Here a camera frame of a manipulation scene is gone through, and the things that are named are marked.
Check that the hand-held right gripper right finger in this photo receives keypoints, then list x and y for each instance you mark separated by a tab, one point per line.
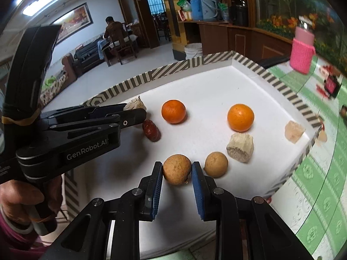
199	192

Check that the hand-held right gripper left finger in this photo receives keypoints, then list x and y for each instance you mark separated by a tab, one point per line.
156	192

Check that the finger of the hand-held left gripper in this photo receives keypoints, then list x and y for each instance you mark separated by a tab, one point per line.
132	117
81	111

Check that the red date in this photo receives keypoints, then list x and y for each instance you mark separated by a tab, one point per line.
151	130

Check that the orange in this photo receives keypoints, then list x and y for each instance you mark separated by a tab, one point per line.
240	117
173	111

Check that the striped cardboard box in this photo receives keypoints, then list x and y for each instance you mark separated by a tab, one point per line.
211	92

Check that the person's left forearm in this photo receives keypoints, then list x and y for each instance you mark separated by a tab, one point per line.
13	238

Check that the person's left hand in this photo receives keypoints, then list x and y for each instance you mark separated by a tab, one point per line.
16	195

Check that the yellow rubber band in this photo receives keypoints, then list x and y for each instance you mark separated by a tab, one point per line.
20	119

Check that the wooden sofa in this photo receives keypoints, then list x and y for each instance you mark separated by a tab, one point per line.
58	75

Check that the black low cabinet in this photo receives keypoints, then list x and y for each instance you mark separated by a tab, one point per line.
86	52

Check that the wooden chair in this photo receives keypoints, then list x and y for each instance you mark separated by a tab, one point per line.
123	47

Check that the white bucket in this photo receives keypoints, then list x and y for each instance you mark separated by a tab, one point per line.
193	51

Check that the green printed tablecloth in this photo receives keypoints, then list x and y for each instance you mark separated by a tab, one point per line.
320	181

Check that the green bag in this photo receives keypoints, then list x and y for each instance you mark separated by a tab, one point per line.
184	4

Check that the wooden cabinet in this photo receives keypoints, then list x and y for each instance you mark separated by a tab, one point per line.
230	38

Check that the blue thermos jug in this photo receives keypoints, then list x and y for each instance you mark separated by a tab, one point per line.
196	7

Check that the grey thermos jug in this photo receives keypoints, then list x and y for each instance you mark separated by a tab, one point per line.
209	5

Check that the black pot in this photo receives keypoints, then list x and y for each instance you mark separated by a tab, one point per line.
240	12

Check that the dark jar with cork lid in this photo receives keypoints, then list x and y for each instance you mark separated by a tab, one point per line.
332	85

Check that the pink bottle with knitted sleeve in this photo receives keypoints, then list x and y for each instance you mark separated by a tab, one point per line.
302	50

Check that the flower picture panel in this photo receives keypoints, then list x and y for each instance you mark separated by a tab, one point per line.
282	2

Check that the framed wall painting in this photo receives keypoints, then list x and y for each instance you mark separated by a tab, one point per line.
73	21

